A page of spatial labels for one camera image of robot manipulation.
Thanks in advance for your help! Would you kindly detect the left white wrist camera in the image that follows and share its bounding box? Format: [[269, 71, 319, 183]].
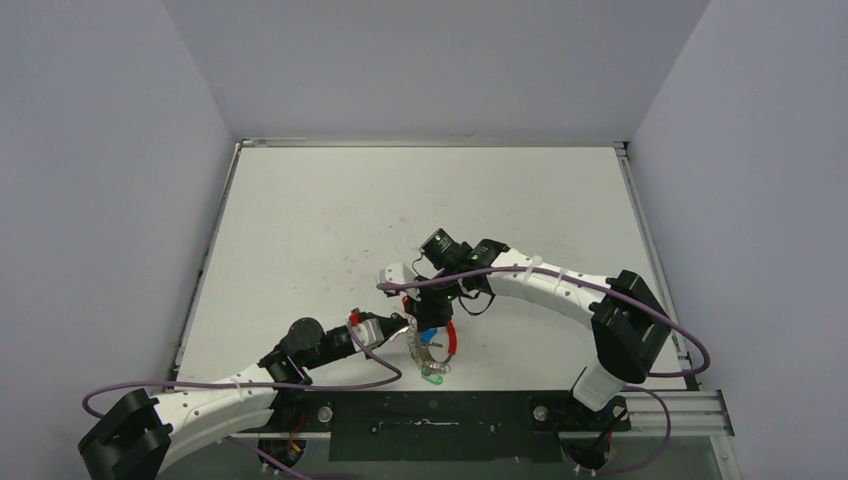
[[348, 309, 386, 349]]

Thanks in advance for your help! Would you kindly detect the key with green tag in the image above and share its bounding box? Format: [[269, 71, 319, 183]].
[[421, 373, 444, 386]]

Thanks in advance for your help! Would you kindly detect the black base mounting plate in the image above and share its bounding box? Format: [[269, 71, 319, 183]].
[[254, 391, 631, 466]]

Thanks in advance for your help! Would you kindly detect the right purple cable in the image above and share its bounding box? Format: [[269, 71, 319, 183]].
[[376, 266, 711, 477]]

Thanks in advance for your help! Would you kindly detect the key with blue tag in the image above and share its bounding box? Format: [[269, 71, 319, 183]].
[[418, 327, 438, 347]]

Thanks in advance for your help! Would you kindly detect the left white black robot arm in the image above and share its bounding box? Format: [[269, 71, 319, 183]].
[[78, 310, 409, 479]]

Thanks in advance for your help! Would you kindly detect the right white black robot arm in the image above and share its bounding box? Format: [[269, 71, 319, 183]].
[[383, 229, 671, 429]]

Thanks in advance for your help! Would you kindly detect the aluminium frame rail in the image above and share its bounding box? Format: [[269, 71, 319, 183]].
[[622, 390, 735, 437]]

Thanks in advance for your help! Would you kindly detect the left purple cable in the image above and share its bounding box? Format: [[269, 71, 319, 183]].
[[82, 317, 404, 480]]

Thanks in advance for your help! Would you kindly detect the purple cable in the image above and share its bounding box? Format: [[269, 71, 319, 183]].
[[82, 317, 404, 480], [376, 266, 711, 477]]

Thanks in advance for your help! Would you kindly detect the metal keyring with red handle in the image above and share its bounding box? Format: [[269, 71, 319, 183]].
[[407, 319, 458, 376]]

